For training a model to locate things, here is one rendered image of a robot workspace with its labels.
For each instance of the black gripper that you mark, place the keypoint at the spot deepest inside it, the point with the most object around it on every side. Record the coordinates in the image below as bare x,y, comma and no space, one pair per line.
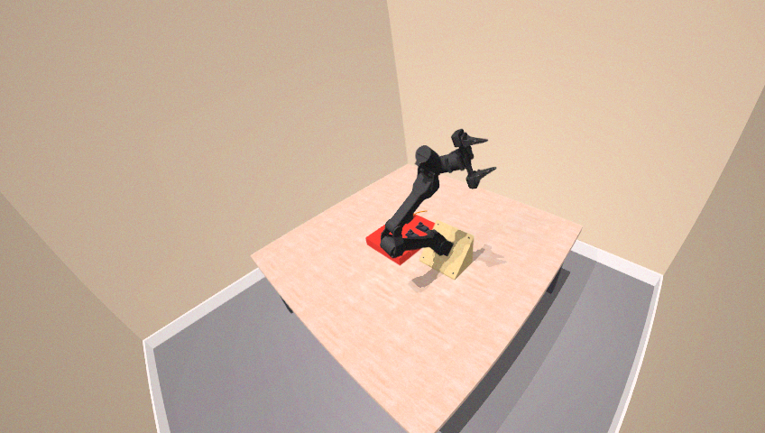
460,160

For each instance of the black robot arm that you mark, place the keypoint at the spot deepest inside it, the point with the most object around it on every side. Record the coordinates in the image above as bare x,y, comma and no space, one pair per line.
430,166

